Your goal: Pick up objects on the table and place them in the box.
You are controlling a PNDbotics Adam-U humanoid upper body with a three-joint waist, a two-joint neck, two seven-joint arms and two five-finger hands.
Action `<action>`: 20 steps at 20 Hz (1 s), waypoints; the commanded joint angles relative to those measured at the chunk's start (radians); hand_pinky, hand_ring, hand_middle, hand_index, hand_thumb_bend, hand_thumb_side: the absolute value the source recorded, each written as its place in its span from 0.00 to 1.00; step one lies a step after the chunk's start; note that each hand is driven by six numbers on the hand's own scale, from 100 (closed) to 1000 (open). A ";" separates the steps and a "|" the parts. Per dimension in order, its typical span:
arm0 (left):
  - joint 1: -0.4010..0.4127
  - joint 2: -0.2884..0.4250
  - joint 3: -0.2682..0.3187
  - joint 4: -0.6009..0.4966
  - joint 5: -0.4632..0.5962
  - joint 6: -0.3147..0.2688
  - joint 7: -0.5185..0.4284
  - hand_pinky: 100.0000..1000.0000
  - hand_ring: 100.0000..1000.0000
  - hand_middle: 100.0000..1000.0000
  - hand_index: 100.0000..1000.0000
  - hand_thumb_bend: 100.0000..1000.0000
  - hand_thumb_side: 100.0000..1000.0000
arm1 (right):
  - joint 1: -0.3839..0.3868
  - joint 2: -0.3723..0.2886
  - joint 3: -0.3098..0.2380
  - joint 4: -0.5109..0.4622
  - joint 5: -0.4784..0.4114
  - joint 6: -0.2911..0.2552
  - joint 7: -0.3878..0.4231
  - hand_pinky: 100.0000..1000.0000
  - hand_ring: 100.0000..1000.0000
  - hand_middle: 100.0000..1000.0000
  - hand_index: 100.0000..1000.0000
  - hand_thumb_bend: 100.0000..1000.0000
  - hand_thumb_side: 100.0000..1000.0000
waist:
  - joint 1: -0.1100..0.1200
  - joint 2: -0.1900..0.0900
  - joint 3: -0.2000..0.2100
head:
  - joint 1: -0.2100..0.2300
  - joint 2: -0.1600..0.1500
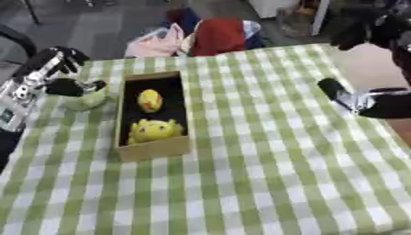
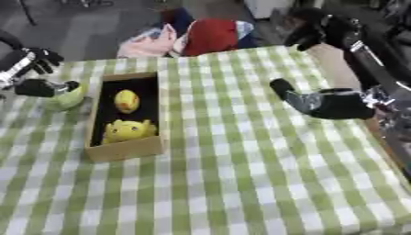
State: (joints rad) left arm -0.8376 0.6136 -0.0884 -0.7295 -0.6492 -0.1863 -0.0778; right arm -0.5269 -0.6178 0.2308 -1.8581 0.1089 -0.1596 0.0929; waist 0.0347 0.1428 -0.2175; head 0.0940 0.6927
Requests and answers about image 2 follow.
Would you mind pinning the yellow toy lemon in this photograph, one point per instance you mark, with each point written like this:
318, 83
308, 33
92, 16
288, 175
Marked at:
127, 101

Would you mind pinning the light green toy fruit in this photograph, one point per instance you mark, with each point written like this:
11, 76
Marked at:
65, 100

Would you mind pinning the red bag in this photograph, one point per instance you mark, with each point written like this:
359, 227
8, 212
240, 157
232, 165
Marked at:
211, 36

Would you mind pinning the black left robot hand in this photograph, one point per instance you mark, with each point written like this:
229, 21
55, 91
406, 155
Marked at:
38, 87

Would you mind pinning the black tripod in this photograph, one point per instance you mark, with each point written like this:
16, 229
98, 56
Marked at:
28, 13

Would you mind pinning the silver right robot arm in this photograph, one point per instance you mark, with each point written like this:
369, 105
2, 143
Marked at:
393, 76

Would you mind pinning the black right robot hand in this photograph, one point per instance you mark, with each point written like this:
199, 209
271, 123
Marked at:
342, 105

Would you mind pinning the yellow soft toy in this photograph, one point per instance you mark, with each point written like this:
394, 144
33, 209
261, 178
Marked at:
127, 131

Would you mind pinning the tan cardboard box black inside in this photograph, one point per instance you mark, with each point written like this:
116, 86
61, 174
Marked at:
124, 151

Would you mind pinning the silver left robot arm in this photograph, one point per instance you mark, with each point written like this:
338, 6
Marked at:
7, 42

